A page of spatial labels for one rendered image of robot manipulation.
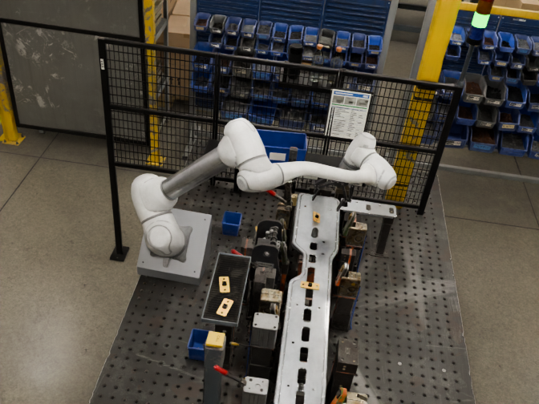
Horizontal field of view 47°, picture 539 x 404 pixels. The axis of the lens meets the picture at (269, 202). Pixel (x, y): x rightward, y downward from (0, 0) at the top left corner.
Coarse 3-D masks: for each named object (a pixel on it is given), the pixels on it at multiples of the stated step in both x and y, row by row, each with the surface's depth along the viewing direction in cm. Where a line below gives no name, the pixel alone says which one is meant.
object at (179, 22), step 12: (168, 0) 546; (180, 0) 586; (168, 12) 558; (180, 12) 563; (168, 24) 539; (180, 24) 542; (168, 36) 529; (180, 36) 529; (168, 60) 543; (180, 72) 550; (180, 84) 557; (180, 96) 565
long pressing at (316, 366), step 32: (320, 224) 303; (320, 256) 285; (288, 288) 267; (320, 288) 269; (288, 320) 253; (320, 320) 255; (288, 352) 241; (320, 352) 242; (288, 384) 229; (320, 384) 230
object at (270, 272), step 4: (260, 268) 265; (264, 268) 265; (268, 268) 265; (272, 268) 265; (256, 272) 263; (260, 272) 263; (264, 272) 263; (268, 272) 263; (272, 272) 263; (268, 276) 261; (272, 276) 262; (268, 280) 262; (272, 280) 261; (268, 284) 263; (272, 284) 263; (268, 288) 264; (272, 288) 264; (252, 292) 272; (252, 296) 273; (248, 320) 290; (248, 324) 285; (248, 332) 283
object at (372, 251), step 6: (390, 210) 319; (384, 222) 319; (390, 222) 319; (384, 228) 322; (390, 228) 322; (384, 234) 325; (378, 240) 332; (384, 240) 327; (378, 246) 330; (384, 246) 330; (372, 252) 335; (378, 252) 333; (384, 252) 336
